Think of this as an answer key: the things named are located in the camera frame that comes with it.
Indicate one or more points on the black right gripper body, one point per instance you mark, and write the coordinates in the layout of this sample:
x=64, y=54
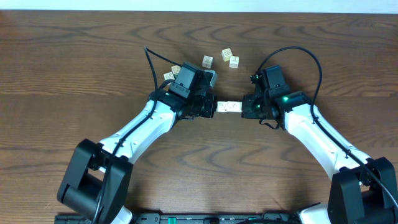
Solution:
x=255, y=107

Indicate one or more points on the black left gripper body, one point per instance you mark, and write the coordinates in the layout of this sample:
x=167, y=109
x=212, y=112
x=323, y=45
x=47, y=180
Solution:
x=202, y=107

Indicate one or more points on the wooden block green edge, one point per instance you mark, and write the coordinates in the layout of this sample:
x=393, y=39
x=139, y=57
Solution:
x=222, y=106

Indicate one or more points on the wooden block yellow violin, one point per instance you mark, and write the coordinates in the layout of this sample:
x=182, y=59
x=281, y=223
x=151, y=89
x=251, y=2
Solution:
x=232, y=106

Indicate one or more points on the wooden block green L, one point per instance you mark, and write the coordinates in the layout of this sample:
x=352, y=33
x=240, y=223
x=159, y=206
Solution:
x=238, y=107

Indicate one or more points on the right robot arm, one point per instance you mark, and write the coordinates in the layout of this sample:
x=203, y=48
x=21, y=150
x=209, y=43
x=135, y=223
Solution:
x=363, y=189

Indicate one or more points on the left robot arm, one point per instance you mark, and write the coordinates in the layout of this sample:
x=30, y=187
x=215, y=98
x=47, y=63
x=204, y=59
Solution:
x=96, y=181

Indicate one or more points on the wooden block umbrella drawing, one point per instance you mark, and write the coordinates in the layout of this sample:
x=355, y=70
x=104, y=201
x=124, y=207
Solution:
x=207, y=61

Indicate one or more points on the wooden block green side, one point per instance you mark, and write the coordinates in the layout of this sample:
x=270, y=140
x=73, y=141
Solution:
x=176, y=70

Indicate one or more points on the wooden block green letter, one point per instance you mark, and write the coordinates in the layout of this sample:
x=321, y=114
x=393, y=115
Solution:
x=169, y=76

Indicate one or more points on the wooden block red side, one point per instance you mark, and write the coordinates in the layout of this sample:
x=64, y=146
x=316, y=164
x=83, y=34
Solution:
x=234, y=62

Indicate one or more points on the wooden block yellow side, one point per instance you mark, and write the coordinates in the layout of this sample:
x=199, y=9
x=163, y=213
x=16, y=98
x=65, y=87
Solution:
x=226, y=54

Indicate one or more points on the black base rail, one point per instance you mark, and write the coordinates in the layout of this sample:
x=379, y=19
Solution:
x=199, y=218

